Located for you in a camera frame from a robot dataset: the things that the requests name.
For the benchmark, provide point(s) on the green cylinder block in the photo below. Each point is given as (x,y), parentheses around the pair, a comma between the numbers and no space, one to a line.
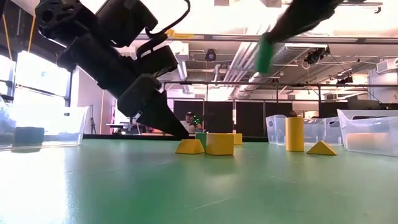
(264,56)

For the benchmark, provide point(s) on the white wall unit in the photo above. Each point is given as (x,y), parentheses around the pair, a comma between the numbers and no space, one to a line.
(387,65)

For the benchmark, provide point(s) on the blue cylinder block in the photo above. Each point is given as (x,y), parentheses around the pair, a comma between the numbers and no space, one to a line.
(28,137)

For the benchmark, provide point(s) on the green cube block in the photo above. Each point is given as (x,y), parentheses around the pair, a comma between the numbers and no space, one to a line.
(201,138)

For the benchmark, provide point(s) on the overhead camera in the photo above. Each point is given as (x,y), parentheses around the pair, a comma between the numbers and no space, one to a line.
(210,55)

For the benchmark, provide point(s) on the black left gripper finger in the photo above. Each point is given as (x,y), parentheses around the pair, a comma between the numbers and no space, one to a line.
(161,118)

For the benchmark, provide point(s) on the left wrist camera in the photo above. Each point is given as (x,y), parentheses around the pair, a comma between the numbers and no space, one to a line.
(158,59)

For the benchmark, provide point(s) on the slim yellow cylinder block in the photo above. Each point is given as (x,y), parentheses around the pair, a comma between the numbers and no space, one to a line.
(294,133)

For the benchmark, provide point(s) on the black ceiling-mounted device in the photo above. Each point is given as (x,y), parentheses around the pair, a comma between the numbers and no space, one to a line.
(315,56)

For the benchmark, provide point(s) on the person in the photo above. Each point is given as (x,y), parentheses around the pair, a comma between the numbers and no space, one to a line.
(189,123)

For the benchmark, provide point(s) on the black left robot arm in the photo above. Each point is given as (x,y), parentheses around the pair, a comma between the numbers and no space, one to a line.
(62,18)

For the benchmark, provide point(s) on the tripod stand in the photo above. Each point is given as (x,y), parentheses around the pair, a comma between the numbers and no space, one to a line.
(92,121)

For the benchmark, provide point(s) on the yellow wedge block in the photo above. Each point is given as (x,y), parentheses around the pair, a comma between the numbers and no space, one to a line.
(321,150)
(189,148)

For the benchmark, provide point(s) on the yellow cube block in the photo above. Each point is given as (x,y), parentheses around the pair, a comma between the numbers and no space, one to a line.
(219,144)
(238,139)

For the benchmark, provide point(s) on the green table mat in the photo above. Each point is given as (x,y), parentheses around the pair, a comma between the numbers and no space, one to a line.
(199,186)

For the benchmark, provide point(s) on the black overhead frame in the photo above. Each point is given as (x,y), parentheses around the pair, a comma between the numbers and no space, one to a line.
(280,84)

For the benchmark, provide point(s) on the black partition panel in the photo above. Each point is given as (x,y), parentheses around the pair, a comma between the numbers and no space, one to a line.
(248,118)

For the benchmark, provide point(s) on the thick yellow cylinder block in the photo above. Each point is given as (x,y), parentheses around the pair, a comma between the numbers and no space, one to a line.
(367,140)

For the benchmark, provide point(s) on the clear plastic bin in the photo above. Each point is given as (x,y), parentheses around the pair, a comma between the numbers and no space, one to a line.
(314,132)
(62,124)
(367,124)

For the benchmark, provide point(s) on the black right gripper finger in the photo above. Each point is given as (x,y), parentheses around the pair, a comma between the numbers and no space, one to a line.
(283,26)

